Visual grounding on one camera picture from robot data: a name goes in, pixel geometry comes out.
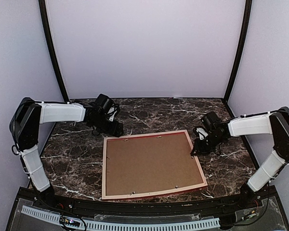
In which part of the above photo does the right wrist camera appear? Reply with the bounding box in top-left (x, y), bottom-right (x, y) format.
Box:
top-left (201, 112), bottom-right (222, 131)

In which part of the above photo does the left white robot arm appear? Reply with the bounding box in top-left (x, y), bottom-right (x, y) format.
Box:
top-left (9, 94), bottom-right (123, 210)

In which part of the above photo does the black corner post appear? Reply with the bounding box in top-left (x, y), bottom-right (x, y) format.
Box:
top-left (38, 0), bottom-right (69, 102)
top-left (223, 0), bottom-right (252, 104)

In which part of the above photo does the white slotted cable duct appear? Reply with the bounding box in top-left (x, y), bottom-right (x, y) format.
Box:
top-left (21, 205), bottom-right (220, 231)

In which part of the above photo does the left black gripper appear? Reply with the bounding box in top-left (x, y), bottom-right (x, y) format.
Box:
top-left (91, 115), bottom-right (124, 138)

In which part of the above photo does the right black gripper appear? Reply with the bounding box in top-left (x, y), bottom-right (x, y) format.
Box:
top-left (191, 132), bottom-right (224, 155)

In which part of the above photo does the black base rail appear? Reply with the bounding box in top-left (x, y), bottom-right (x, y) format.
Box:
top-left (13, 186), bottom-right (278, 218)

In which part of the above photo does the left black corner post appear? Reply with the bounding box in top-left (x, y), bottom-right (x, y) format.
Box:
top-left (38, 0), bottom-right (69, 102)

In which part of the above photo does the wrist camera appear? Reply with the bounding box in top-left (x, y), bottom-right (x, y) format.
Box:
top-left (94, 94), bottom-right (114, 114)
top-left (201, 112), bottom-right (222, 131)

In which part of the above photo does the right black corner post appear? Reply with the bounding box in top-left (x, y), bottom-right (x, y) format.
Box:
top-left (223, 0), bottom-right (252, 104)

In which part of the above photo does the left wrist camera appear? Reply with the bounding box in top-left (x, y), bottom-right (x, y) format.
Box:
top-left (94, 94), bottom-right (114, 114)

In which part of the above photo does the red wooden picture frame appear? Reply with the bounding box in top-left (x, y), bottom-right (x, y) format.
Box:
top-left (101, 129), bottom-right (208, 201)

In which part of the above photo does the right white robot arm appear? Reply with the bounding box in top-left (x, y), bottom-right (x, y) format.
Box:
top-left (190, 106), bottom-right (289, 209)

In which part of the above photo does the small circuit board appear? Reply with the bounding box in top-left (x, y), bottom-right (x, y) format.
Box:
top-left (59, 216), bottom-right (80, 228)

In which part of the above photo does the brown backing board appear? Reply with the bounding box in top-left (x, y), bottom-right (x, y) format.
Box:
top-left (105, 132), bottom-right (203, 195)

